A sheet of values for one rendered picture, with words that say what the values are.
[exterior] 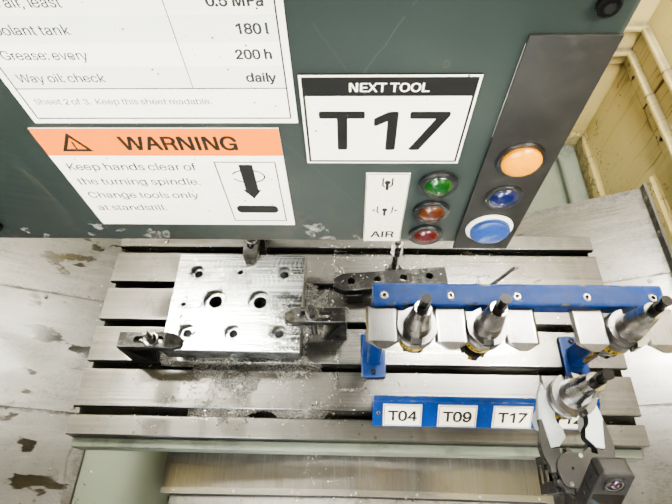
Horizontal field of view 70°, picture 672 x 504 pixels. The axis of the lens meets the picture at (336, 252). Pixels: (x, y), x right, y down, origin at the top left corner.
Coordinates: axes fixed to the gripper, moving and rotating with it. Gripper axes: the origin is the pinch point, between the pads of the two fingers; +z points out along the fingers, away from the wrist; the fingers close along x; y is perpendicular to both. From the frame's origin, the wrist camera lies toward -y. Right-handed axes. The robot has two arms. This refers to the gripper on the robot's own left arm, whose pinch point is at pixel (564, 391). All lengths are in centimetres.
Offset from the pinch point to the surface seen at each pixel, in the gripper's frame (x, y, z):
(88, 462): -99, 59, -7
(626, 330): 9.2, -4.5, 8.4
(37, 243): -126, 49, 52
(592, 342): 5.0, -1.9, 7.3
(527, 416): 3.2, 25.6, 1.0
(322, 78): -35, -56, 3
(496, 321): -11.5, -8.0, 8.1
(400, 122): -31, -53, 3
